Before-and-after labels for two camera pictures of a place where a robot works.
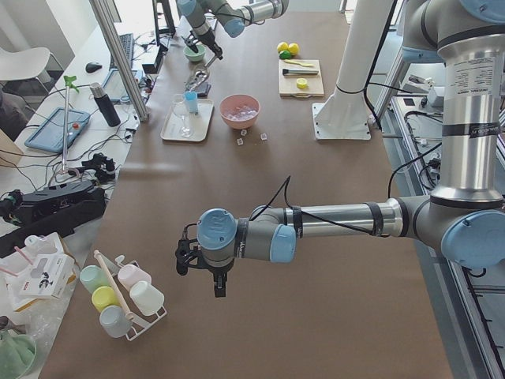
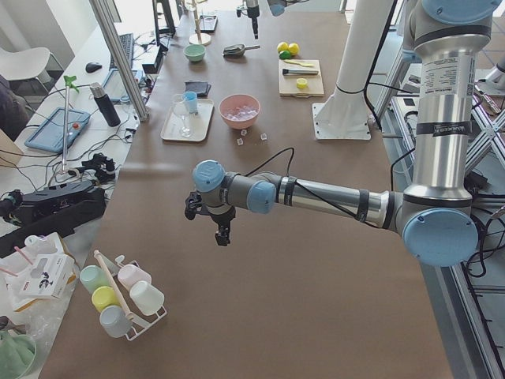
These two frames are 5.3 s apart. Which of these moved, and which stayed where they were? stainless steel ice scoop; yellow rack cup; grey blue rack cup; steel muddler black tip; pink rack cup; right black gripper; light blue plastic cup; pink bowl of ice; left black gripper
Moved: left black gripper; right black gripper; stainless steel ice scoop
Stayed: pink bowl of ice; steel muddler black tip; grey blue rack cup; yellow rack cup; pink rack cup; light blue plastic cup
